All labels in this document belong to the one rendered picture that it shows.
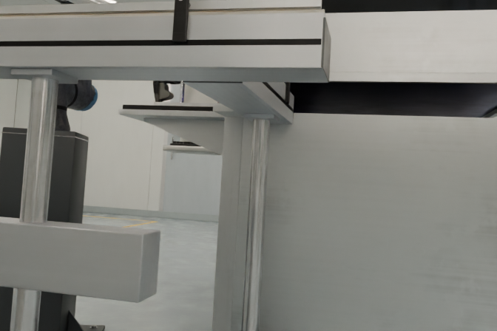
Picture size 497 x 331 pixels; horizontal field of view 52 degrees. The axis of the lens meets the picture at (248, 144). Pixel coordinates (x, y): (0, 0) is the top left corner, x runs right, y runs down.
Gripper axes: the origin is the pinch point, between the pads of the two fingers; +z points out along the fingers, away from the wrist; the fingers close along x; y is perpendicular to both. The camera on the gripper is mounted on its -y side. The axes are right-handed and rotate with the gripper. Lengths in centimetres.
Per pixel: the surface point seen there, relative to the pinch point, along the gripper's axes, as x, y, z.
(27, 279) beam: -92, 18, 47
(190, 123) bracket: -2.4, 14.3, 6.8
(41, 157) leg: -90, 17, 24
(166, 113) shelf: -10.9, 8.5, 4.7
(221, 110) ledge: -25.9, 32.8, 5.1
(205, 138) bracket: -2.4, 20.6, 12.2
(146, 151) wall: 544, -254, -6
